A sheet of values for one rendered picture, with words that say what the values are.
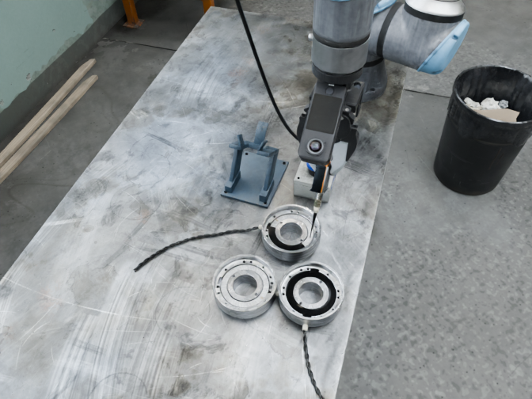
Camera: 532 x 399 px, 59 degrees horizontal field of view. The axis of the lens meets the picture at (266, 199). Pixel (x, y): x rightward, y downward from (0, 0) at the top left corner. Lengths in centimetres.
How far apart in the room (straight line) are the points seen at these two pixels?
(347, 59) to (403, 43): 40
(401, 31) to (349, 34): 42
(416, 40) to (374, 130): 21
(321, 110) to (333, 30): 11
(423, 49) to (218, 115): 46
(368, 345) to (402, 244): 44
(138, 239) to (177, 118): 34
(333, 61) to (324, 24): 5
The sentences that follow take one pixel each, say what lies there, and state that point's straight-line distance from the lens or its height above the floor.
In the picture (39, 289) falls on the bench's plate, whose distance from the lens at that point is 91.
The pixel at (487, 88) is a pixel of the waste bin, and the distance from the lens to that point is 211.
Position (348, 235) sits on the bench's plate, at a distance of 88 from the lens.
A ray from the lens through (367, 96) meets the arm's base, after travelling 114.
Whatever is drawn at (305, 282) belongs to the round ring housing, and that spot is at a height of 83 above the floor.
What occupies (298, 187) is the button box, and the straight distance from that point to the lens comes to 91.
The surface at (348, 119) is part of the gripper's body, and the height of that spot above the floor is 106.
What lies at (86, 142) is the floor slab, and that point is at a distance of 237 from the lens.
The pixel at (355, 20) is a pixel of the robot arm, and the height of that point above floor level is 121.
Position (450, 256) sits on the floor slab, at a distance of 190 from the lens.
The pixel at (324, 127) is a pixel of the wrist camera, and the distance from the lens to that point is 66.
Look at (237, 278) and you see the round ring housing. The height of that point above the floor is 82.
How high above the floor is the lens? 151
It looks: 51 degrees down
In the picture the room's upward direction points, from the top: 2 degrees counter-clockwise
